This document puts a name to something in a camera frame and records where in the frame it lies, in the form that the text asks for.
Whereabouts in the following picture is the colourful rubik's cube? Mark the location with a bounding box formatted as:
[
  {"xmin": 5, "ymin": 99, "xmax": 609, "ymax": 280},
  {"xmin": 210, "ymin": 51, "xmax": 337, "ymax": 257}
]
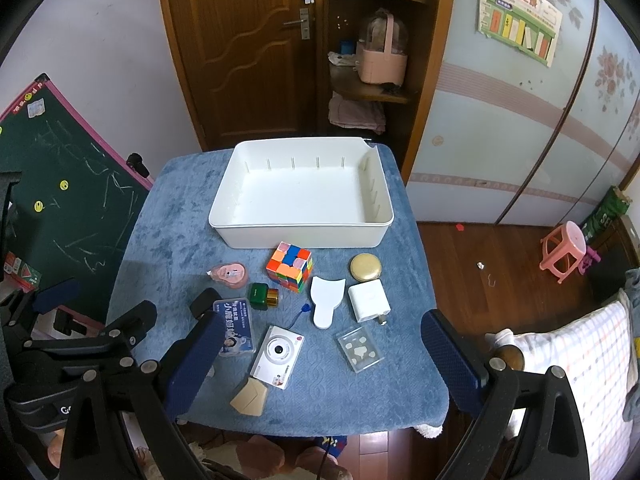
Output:
[{"xmin": 265, "ymin": 242, "xmax": 314, "ymax": 292}]

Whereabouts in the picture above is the pink storage basket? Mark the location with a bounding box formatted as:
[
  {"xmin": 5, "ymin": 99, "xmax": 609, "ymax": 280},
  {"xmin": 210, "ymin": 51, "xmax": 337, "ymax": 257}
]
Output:
[{"xmin": 356, "ymin": 9, "xmax": 409, "ymax": 87}]

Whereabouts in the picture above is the blue plush table cloth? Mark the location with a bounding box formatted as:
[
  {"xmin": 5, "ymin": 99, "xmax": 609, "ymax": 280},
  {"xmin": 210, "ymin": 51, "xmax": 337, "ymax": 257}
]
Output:
[{"xmin": 107, "ymin": 146, "xmax": 449, "ymax": 437}]

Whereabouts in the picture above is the pink correction tape dispenser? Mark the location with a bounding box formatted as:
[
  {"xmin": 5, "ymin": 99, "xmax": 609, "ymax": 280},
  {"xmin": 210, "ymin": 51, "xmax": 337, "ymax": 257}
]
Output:
[{"xmin": 206, "ymin": 262, "xmax": 248, "ymax": 289}]

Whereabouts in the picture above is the green chalkboard pink frame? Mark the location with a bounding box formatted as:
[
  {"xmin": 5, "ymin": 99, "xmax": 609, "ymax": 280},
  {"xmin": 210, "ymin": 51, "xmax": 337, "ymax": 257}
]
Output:
[{"xmin": 1, "ymin": 75, "xmax": 151, "ymax": 318}]

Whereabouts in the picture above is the brown wooden door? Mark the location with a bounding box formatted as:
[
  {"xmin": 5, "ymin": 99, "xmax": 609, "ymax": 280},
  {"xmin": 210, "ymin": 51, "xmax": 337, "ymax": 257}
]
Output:
[{"xmin": 160, "ymin": 0, "xmax": 318, "ymax": 151}]

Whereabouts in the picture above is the wooden corner shelf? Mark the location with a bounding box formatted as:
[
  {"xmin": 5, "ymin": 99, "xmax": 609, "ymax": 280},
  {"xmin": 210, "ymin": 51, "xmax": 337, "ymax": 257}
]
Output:
[{"xmin": 317, "ymin": 0, "xmax": 454, "ymax": 177}]

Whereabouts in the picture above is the beige geometric box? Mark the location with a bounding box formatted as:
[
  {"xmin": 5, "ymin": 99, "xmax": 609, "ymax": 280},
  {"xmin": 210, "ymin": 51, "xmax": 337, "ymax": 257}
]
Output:
[{"xmin": 230, "ymin": 377, "xmax": 268, "ymax": 417}]

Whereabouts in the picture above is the folded pink cloth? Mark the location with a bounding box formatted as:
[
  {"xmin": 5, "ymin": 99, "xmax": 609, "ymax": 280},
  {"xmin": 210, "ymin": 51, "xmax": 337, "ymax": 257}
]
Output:
[{"xmin": 328, "ymin": 92, "xmax": 386, "ymax": 133}]

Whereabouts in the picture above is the white patterned bedding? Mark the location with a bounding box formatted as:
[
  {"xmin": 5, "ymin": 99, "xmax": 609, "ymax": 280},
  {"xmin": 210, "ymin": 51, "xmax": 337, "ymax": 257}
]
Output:
[{"xmin": 485, "ymin": 290, "xmax": 638, "ymax": 479}]

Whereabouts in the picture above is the wall poster chart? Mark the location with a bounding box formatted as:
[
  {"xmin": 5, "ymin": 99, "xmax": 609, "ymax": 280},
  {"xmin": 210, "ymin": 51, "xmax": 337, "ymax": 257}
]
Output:
[{"xmin": 477, "ymin": 0, "xmax": 563, "ymax": 67}]

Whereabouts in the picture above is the white compact camera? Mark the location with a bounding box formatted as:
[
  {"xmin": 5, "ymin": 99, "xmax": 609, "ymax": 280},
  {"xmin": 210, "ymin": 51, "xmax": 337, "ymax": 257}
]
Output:
[{"xmin": 250, "ymin": 325, "xmax": 305, "ymax": 390}]

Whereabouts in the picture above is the green perfume bottle gold cap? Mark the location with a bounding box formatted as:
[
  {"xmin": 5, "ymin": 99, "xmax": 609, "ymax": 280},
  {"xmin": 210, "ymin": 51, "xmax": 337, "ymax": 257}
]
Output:
[{"xmin": 248, "ymin": 283, "xmax": 280, "ymax": 311}]

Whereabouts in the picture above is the green bag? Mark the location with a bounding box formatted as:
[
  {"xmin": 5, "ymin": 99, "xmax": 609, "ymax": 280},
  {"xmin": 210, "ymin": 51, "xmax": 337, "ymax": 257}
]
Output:
[{"xmin": 580, "ymin": 185, "xmax": 632, "ymax": 244}]

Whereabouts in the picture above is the clear acrylic specimen block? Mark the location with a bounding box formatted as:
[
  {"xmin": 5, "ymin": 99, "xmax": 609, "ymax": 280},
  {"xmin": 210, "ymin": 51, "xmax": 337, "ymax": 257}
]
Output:
[{"xmin": 336, "ymin": 326, "xmax": 384, "ymax": 374}]

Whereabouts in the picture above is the white plastic storage bin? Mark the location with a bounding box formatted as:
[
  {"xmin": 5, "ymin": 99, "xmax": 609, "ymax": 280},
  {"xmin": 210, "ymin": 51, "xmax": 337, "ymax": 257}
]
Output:
[{"xmin": 208, "ymin": 136, "xmax": 395, "ymax": 249}]

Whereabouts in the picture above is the blue dental floss box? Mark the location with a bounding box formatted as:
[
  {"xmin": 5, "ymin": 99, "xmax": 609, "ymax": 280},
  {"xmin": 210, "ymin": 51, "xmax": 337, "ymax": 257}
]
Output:
[{"xmin": 213, "ymin": 298, "xmax": 255, "ymax": 358}]

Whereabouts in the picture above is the white power adapter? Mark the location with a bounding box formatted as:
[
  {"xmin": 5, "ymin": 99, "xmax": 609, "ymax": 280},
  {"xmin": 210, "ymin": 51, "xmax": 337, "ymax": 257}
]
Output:
[{"xmin": 348, "ymin": 280, "xmax": 390, "ymax": 325}]

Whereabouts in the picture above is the gold round compact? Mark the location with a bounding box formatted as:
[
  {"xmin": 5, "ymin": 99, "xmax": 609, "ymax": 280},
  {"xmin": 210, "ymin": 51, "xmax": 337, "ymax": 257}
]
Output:
[{"xmin": 349, "ymin": 252, "xmax": 382, "ymax": 283}]

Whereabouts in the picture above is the pink plastic stool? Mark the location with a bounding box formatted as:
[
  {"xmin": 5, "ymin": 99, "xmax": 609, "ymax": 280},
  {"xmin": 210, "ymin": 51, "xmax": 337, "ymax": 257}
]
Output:
[{"xmin": 539, "ymin": 221, "xmax": 587, "ymax": 284}]

